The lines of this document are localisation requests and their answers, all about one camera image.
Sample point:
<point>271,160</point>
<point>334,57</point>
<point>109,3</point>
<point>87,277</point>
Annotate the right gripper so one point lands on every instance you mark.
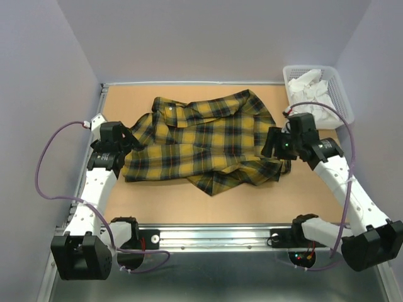
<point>274,135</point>

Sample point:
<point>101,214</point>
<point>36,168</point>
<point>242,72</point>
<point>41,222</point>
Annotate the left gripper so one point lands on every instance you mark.
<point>130,141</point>

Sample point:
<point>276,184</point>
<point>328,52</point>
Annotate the yellow plaid long sleeve shirt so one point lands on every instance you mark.
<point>215,144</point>

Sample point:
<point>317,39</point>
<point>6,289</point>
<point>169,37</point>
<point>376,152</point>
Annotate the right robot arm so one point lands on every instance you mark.
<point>366,236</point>

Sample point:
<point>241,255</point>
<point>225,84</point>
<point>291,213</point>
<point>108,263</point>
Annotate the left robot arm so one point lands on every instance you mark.
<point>102,172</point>

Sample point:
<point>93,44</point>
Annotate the white shirt in basket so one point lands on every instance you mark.
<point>308,91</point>

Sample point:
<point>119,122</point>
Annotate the white plastic laundry basket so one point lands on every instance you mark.
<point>335,89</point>

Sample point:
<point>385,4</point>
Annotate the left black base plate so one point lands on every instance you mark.
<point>147,239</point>

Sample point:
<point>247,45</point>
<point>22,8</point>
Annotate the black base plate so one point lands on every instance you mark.
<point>286,238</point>
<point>147,239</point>

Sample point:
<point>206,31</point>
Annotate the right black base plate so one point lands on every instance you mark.
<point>286,238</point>

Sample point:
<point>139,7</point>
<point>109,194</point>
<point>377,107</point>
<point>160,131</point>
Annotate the aluminium mounting rail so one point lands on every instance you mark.
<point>204,236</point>

